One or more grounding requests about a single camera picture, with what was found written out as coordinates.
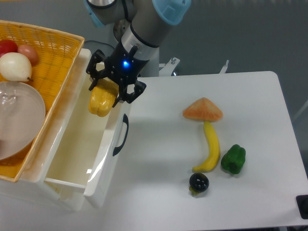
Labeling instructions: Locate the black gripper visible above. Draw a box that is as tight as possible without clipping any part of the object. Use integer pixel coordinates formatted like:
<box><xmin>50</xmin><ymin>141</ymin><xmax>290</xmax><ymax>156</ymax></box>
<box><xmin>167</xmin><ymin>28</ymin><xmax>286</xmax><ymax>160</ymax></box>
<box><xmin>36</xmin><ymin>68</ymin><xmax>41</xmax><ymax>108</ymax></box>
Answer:
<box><xmin>86</xmin><ymin>42</ymin><xmax>149</xmax><ymax>107</ymax></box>

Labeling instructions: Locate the yellow bell pepper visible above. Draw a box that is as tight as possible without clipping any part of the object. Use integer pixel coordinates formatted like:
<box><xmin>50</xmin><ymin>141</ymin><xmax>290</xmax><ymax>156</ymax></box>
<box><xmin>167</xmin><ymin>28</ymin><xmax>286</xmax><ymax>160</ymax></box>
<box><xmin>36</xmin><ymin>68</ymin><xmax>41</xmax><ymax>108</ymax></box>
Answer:
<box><xmin>89</xmin><ymin>78</ymin><xmax>118</xmax><ymax>117</ymax></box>

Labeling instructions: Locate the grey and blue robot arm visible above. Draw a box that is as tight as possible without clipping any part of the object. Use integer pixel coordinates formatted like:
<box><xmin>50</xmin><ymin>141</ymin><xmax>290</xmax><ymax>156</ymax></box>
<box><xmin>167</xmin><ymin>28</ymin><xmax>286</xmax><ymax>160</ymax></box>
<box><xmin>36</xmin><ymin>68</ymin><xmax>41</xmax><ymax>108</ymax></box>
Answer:
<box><xmin>84</xmin><ymin>0</ymin><xmax>191</xmax><ymax>103</ymax></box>

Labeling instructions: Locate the open white drawer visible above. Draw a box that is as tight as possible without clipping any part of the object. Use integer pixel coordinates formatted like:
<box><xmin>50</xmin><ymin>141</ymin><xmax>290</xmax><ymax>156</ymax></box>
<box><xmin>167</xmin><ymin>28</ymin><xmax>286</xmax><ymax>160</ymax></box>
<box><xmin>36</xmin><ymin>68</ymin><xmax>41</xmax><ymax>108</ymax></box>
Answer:
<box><xmin>44</xmin><ymin>60</ymin><xmax>134</xmax><ymax>209</ymax></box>

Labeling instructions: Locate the green bell pepper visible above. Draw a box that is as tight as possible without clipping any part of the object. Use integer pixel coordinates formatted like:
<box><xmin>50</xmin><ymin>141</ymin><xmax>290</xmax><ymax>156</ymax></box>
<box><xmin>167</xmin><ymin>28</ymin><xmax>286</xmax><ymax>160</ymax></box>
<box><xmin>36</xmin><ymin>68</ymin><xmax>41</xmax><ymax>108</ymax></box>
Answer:
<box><xmin>220</xmin><ymin>144</ymin><xmax>246</xmax><ymax>175</ymax></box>

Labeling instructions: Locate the white drawer cabinet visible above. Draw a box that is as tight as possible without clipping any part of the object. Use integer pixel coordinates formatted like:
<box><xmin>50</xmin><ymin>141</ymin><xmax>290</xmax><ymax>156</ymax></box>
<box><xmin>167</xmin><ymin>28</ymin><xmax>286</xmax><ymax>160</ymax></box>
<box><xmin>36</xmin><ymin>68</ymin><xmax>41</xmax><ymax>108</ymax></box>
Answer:
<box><xmin>0</xmin><ymin>49</ymin><xmax>91</xmax><ymax>211</ymax></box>

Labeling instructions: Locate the yellow woven basket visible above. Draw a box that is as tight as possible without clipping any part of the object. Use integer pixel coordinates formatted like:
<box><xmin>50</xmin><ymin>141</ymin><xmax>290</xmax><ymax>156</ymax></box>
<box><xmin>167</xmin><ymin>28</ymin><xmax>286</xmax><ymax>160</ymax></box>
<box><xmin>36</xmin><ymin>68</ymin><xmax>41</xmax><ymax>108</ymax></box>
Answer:
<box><xmin>0</xmin><ymin>20</ymin><xmax>85</xmax><ymax>182</ymax></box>

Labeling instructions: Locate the pink peach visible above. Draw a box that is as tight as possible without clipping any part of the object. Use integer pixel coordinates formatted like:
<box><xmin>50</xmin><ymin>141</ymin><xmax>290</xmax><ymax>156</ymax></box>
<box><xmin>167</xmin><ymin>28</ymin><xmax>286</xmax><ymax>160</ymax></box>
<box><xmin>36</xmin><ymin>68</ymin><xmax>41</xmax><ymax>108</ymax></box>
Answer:
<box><xmin>17</xmin><ymin>44</ymin><xmax>39</xmax><ymax>66</ymax></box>

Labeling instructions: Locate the beige plate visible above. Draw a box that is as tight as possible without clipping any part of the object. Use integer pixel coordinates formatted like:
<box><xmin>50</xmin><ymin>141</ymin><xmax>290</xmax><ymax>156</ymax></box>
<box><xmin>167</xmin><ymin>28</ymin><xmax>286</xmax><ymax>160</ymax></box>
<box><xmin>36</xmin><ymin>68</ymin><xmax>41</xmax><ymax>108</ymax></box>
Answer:
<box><xmin>0</xmin><ymin>81</ymin><xmax>45</xmax><ymax>160</ymax></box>

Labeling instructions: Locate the white pear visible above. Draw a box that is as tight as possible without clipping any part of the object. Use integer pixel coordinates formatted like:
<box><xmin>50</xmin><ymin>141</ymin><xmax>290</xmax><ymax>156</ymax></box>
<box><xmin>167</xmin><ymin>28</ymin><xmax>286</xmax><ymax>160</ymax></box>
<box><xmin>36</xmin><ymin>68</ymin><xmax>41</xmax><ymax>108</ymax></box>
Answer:
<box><xmin>0</xmin><ymin>52</ymin><xmax>32</xmax><ymax>82</ymax></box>

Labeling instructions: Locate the red apple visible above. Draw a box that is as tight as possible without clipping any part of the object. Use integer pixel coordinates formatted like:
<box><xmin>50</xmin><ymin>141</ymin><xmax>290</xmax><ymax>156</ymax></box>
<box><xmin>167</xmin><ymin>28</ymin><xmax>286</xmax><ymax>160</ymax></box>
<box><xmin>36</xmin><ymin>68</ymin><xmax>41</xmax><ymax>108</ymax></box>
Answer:
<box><xmin>0</xmin><ymin>39</ymin><xmax>18</xmax><ymax>57</ymax></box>

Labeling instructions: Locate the yellow banana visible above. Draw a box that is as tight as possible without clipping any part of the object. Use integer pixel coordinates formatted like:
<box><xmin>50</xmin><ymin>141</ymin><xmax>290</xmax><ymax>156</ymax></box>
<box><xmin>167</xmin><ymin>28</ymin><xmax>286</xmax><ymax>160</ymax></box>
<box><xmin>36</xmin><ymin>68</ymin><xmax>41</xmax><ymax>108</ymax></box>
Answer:
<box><xmin>192</xmin><ymin>121</ymin><xmax>220</xmax><ymax>172</ymax></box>

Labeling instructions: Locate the dark purple grape bunch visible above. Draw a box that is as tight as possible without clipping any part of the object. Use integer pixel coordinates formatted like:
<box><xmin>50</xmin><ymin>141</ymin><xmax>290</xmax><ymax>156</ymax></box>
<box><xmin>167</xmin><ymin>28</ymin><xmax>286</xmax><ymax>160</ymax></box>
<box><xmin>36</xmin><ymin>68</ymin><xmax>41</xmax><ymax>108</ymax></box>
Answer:
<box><xmin>189</xmin><ymin>173</ymin><xmax>210</xmax><ymax>195</ymax></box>

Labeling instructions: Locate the black device at table edge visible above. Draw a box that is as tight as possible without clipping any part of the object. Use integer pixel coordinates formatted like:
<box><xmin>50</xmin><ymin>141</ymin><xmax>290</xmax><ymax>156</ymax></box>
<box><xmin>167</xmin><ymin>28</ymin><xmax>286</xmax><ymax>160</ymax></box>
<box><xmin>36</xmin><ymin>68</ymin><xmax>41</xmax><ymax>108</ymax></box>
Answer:
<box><xmin>296</xmin><ymin>195</ymin><xmax>308</xmax><ymax>219</ymax></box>

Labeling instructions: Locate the black cable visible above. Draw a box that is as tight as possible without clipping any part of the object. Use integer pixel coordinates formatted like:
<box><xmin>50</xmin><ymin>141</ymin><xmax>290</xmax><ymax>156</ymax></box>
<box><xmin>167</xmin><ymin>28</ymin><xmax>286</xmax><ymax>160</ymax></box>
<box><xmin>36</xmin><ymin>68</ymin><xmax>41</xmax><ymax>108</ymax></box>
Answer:
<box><xmin>83</xmin><ymin>40</ymin><xmax>118</xmax><ymax>58</ymax></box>

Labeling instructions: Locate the black drawer handle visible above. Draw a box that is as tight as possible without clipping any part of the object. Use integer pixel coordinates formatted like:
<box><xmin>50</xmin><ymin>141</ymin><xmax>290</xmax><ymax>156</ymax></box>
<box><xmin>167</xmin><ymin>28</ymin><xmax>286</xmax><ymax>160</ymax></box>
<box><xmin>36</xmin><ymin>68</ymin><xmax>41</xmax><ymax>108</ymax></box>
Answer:
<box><xmin>113</xmin><ymin>114</ymin><xmax>129</xmax><ymax>156</ymax></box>

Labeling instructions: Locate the white table bracket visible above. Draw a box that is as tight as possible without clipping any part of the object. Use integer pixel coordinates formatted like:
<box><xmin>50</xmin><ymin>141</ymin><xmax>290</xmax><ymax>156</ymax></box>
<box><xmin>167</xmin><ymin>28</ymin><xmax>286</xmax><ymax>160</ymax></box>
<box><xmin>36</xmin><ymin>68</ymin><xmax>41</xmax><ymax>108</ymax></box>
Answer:
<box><xmin>219</xmin><ymin>60</ymin><xmax>229</xmax><ymax>74</ymax></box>

